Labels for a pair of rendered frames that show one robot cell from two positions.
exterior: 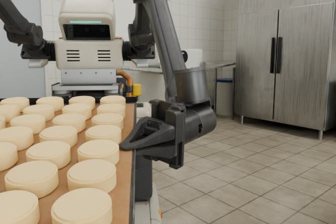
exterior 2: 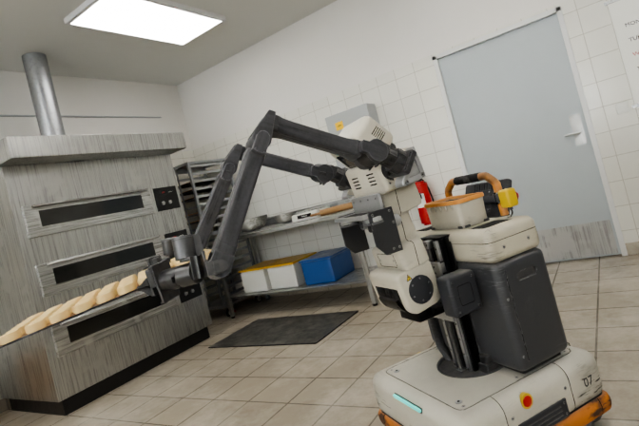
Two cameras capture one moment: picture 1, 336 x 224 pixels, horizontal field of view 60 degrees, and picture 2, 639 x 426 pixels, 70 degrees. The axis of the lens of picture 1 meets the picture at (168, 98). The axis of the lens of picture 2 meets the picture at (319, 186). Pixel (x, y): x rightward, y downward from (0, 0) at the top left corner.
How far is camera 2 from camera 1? 1.39 m
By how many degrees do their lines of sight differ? 73
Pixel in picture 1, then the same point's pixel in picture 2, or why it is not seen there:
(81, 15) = not seen: hidden behind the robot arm
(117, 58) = (379, 180)
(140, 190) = (504, 352)
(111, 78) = (377, 204)
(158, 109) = (164, 265)
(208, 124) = (181, 277)
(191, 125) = (165, 277)
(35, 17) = (564, 71)
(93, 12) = not seen: hidden behind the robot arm
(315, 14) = not seen: outside the picture
